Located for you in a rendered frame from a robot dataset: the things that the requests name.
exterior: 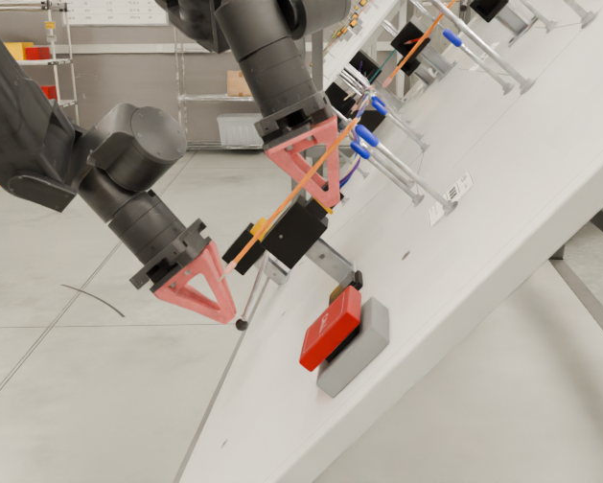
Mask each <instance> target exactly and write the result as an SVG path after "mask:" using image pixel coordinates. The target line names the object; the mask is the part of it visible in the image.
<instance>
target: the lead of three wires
mask: <svg viewBox="0 0 603 483"><path fill-rule="evenodd" d="M348 134H349V135H351V136H352V137H353V138H354V140H355V141H356V142H358V143H359V144H360V145H361V146H362V143H361V141H360V137H359V136H358V135H357V134H356V133H355V131H354V130H353V129H351V130H350V132H349V133H348ZM360 158H361V156H359V155H358V154H357V153H356V154H355V159H354V162H353V163H352V165H351V167H350V168H349V170H348V171H347V172H346V174H345V175H344V176H343V177H342V179H341V180H339V188H340V189H341V188H342V187H343V186H344V185H345V184H346V183H347V182H348V180H349V179H350V178H351V176H352V174H353V172H354V171H355V170H356V169H357V167H358V166H359V162H360Z"/></svg>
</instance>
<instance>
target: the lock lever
mask: <svg viewBox="0 0 603 483"><path fill-rule="evenodd" d="M268 256H269V252H268V251H267V250H266V251H265V254H264V257H263V260H262V263H261V265H260V268H259V271H258V274H257V277H256V280H255V283H254V285H253V288H252V290H251V293H250V296H249V298H248V301H247V304H246V307H245V310H244V314H242V315H241V319H242V321H247V320H248V318H247V316H248V313H249V311H250V308H251V305H252V302H253V300H254V297H255V294H256V291H257V288H258V286H259V284H260V281H261V278H262V275H263V273H264V270H265V267H266V264H267V259H268Z"/></svg>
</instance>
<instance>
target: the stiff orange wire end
mask: <svg viewBox="0 0 603 483"><path fill-rule="evenodd" d="M352 121H353V122H352V123H351V124H349V125H348V126H347V127H346V128H345V129H344V131H343V132H342V133H341V134H340V135H339V136H338V138H337V139H336V140H335V141H334V142H333V144H332V145H331V146H330V147H329V148H328V150H327V151H326V152H325V153H324V154H323V155H322V157H321V158H320V159H319V160H318V161H317V162H316V164H315V165H314V166H313V167H312V168H311V170H310V171H309V172H308V173H307V174H306V176H305V177H304V178H303V179H302V180H301V181H300V183H299V184H298V185H297V186H296V187H295V188H294V190H293V191H292V192H291V193H290V195H289V196H288V197H287V198H286V199H285V200H284V202H283V203H282V204H281V205H280V206H279V207H278V209H277V210H276V211H275V212H274V213H273V214H272V216H271V217H270V218H269V219H268V220H267V222H266V223H265V224H264V225H263V226H262V228H261V229H260V230H259V231H258V232H257V233H256V235H255V236H254V237H253V238H252V239H251V241H250V242H249V243H248V244H247V245H246V246H245V248H244V249H243V250H242V251H241V252H240V254H239V255H238V256H237V257H236V258H235V259H234V261H232V262H230V264H229V265H228V266H227V267H226V268H225V270H224V273H223V274H222V276H221V277H220V278H219V282H220V281H221V279H222V278H223V277H224V276H225V275H226V274H230V272H231V271H232V270H233V269H234V268H235V267H236V265H237V263H238V261H239V260H240V259H241V258H242V257H243V256H244V254H245V253H246V252H247V251H248V250H249V248H250V247H251V246H252V245H253V244H254V242H255V241H256V240H258V239H259V238H260V236H261V235H262V234H263V233H264V232H265V231H266V229H267V228H268V227H269V226H270V225H271V223H272V222H273V221H274V220H275V219H276V218H277V216H278V215H279V214H280V213H281V212H282V211H283V209H284V208H285V207H286V206H287V205H288V204H289V202H290V201H291V200H292V199H293V197H294V196H295V195H296V194H297V193H298V192H299V190H300V189H301V188H302V187H303V186H304V185H305V183H306V182H307V181H308V180H309V179H310V178H311V176H312V175H313V174H314V173H315V172H316V170H317V169H318V168H319V167H320V166H321V165H322V163H323V162H324V161H325V160H326V159H327V158H328V156H329V155H330V154H331V153H332V152H333V150H334V149H335V148H336V147H337V146H338V144H339V143H340V142H341V141H342V140H343V139H344V137H345V136H346V135H347V134H348V133H349V132H350V130H351V129H352V128H353V126H354V125H355V124H356V123H357V121H358V118H355V119H353V120H352Z"/></svg>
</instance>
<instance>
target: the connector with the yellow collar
mask: <svg viewBox="0 0 603 483"><path fill-rule="evenodd" d="M321 189H322V190H323V191H324V192H327V191H328V190H329V184H328V181H327V182H326V183H325V184H324V185H323V186H322V187H321ZM304 207H305V208H306V209H308V210H309V211H310V212H311V213H312V214H314V215H315V216H316V217H317V218H318V219H320V220H322V219H323V218H324V217H325V216H326V215H327V214H328V212H327V211H326V210H325V209H324V208H323V207H322V206H321V205H320V204H319V203H318V202H317V201H316V200H315V199H314V198H313V197H311V198H310V199H309V200H308V201H307V202H306V203H305V204H304Z"/></svg>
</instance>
